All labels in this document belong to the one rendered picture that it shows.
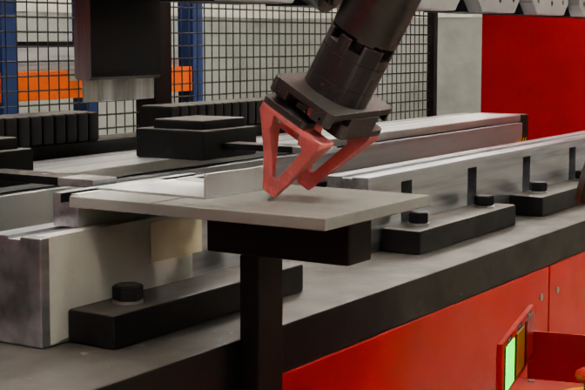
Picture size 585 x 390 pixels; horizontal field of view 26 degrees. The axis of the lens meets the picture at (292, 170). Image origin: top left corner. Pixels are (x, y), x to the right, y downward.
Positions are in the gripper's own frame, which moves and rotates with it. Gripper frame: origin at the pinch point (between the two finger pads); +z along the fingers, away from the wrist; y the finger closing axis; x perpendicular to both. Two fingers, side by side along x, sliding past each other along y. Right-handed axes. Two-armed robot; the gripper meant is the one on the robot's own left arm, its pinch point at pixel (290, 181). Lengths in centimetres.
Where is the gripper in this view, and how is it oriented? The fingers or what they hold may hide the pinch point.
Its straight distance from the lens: 109.5
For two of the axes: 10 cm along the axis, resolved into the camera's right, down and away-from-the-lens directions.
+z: -4.2, 8.3, 3.7
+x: 7.3, 5.5, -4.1
